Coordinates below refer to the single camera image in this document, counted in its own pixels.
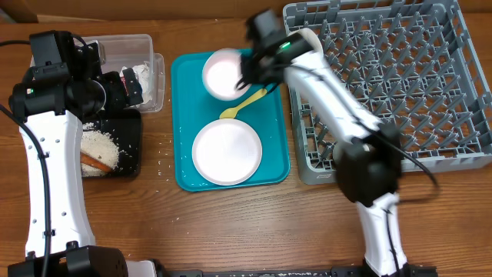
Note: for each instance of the clear plastic bin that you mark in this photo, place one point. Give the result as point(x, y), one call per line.
point(127, 50)

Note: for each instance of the grey dishwasher rack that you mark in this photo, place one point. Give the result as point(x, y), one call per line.
point(413, 64)

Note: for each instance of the pile of white rice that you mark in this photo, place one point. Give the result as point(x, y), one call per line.
point(101, 146)

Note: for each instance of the orange carrot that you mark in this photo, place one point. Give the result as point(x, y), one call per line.
point(88, 160)

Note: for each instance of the red snack wrapper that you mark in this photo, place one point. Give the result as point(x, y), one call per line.
point(124, 83)

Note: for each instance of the teal plastic tray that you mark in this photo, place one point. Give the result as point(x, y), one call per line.
point(193, 108)

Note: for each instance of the white tissue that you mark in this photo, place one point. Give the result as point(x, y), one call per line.
point(142, 72)

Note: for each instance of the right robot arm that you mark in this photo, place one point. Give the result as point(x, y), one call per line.
point(367, 154)

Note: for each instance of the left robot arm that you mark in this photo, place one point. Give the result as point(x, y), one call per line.
point(60, 240)

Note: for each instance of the pink bowl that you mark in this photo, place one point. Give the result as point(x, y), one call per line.
point(221, 73)

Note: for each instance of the yellow plastic spoon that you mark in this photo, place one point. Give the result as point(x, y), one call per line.
point(232, 112)

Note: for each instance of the white round plate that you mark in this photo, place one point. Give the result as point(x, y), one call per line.
point(227, 152)

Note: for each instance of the white bowl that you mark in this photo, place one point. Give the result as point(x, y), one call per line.
point(311, 37)

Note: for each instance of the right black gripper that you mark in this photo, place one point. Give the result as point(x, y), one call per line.
point(249, 64)

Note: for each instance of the black waste tray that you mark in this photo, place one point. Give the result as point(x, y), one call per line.
point(126, 128)

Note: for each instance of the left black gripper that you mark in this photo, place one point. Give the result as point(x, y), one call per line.
point(119, 98)

